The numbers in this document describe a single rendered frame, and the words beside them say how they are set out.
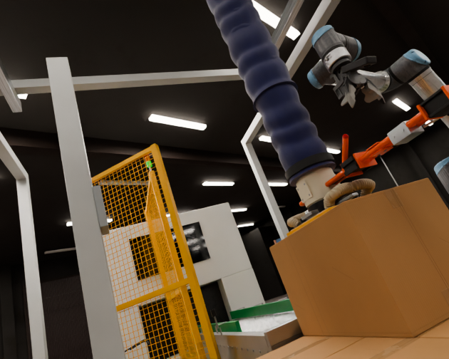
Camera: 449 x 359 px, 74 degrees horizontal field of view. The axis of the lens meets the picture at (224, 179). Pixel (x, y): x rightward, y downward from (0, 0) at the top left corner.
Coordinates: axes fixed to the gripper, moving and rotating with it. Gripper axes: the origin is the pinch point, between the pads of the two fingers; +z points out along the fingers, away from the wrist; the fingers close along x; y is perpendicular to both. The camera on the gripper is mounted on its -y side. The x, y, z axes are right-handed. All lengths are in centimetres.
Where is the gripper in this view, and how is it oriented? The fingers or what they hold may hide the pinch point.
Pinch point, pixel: (370, 104)
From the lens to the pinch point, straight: 116.6
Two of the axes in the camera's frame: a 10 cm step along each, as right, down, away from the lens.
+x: -9.1, 1.8, -3.7
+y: -2.6, 4.4, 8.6
